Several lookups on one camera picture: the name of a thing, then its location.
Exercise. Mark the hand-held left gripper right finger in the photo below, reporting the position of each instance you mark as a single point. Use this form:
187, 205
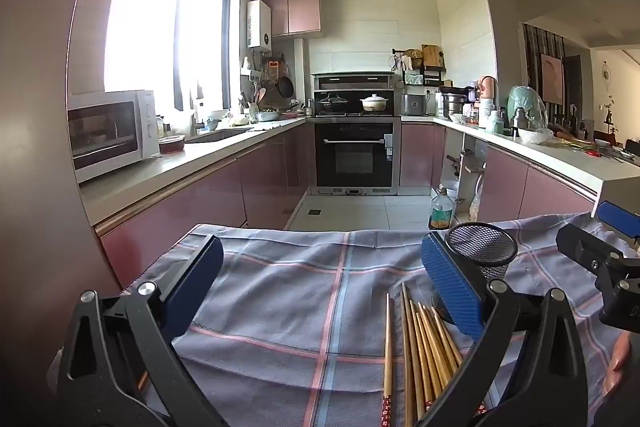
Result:
452, 287

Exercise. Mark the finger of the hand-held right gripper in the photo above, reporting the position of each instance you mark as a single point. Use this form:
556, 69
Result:
575, 242
617, 214

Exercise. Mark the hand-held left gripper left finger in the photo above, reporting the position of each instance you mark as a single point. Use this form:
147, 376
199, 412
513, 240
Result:
192, 287

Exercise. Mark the black mesh utensil holder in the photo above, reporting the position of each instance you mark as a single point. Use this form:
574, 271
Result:
482, 244

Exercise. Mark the bundle of wooden chopsticks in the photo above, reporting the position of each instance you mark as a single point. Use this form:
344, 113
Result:
420, 347

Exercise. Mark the person's right hand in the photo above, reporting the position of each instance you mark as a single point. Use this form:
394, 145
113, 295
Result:
617, 364

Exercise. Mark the grey plaid cloth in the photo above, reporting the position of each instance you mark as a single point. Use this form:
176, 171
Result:
300, 297

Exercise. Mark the dark red bowl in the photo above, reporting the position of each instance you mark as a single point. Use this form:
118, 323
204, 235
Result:
172, 145

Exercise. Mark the floor drain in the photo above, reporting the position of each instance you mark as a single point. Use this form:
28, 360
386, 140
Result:
315, 211

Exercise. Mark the pale green canister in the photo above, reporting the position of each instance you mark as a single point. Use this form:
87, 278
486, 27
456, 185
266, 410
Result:
495, 122

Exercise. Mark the green plastic-covered object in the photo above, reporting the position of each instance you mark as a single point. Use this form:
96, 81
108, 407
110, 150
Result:
525, 99

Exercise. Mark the kitchen sink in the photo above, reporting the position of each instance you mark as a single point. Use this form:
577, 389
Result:
217, 136

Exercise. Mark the black built-in oven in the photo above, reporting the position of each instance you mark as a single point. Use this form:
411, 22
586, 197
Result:
355, 157

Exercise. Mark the metal faucet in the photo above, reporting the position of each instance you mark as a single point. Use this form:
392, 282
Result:
194, 123

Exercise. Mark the pink thermos jug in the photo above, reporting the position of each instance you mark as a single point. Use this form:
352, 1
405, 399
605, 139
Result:
487, 94

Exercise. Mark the white microwave oven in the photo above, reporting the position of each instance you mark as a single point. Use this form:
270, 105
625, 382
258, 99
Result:
110, 132

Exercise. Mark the stainless steel pot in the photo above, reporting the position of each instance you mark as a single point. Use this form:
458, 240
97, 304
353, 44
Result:
454, 105

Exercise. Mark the utensil crock with spatulas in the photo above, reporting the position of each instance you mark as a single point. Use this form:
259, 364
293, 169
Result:
254, 109

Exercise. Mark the metal bowl with vegetables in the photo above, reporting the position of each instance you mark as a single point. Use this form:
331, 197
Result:
269, 115

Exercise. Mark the white casserole pot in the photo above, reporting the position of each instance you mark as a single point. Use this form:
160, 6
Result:
377, 103

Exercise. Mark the black wok with lid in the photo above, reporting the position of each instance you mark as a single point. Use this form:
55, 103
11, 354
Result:
332, 103

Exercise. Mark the hanging black frying pan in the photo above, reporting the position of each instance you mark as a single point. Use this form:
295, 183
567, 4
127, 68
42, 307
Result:
285, 87

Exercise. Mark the black range hood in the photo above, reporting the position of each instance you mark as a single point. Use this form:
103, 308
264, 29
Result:
352, 82

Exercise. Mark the kitchen window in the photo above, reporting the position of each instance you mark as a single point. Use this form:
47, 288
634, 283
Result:
145, 22

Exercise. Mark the pink wall picture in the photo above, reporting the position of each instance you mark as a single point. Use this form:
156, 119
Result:
551, 79

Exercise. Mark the black wall shelf rack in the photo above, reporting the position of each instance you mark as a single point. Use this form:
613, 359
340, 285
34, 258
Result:
430, 69

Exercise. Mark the white wall water heater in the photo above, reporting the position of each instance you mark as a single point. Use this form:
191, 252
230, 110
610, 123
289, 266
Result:
259, 24

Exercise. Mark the pink upper wall cabinet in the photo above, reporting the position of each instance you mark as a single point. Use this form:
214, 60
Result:
295, 9

